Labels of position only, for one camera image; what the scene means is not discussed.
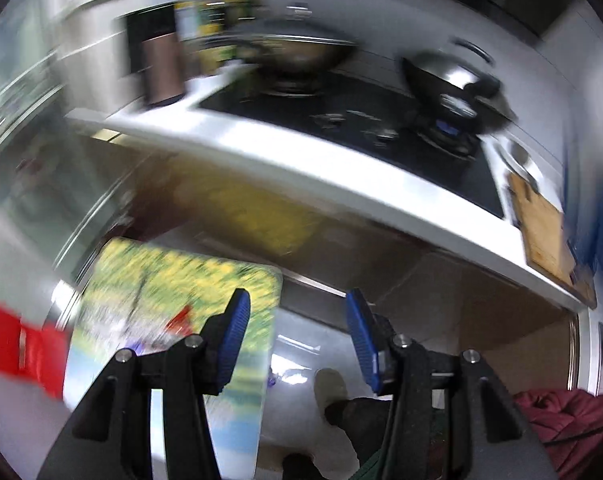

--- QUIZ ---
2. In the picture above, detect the brown kitchen cabinet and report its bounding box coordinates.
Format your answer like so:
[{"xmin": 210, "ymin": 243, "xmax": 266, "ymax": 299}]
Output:
[{"xmin": 66, "ymin": 58, "xmax": 598, "ymax": 391}]

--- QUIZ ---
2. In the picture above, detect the brown cylindrical canister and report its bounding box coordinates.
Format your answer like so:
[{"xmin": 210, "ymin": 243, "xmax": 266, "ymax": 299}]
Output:
[{"xmin": 142, "ymin": 32, "xmax": 186, "ymax": 107}]

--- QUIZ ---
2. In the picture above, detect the wooden cutting board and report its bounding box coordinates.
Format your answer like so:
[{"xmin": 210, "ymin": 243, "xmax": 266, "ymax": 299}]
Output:
[{"xmin": 507, "ymin": 172, "xmax": 597, "ymax": 309}]

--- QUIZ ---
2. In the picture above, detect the dark red jacket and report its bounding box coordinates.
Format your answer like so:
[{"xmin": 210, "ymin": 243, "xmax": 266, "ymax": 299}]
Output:
[{"xmin": 514, "ymin": 389, "xmax": 603, "ymax": 479}]

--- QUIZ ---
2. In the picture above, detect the black gas stove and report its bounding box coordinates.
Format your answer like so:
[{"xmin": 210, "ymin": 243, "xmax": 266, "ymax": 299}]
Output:
[{"xmin": 199, "ymin": 73, "xmax": 505, "ymax": 219}]

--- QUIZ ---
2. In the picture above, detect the floral landscape floor mat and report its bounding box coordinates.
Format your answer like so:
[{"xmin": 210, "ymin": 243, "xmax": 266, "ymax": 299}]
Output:
[{"xmin": 62, "ymin": 237, "xmax": 283, "ymax": 479}]

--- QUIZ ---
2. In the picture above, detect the black wok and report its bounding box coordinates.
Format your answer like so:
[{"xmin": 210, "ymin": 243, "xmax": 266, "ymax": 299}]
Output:
[{"xmin": 225, "ymin": 6, "xmax": 360, "ymax": 94}]

